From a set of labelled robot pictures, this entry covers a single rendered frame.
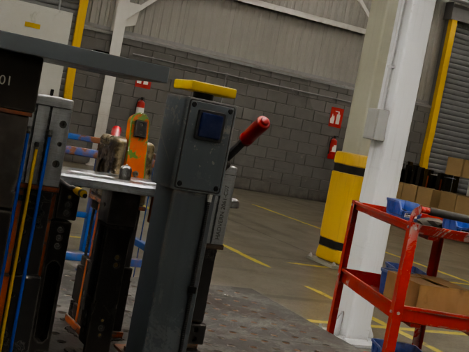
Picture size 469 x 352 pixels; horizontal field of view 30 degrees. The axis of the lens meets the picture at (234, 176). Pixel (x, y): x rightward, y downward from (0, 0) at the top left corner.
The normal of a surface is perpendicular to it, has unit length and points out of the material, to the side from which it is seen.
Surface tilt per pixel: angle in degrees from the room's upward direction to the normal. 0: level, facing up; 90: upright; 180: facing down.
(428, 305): 90
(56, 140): 90
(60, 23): 90
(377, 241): 90
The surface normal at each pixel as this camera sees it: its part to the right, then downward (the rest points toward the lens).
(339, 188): -0.88, -0.15
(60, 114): 0.44, 0.13
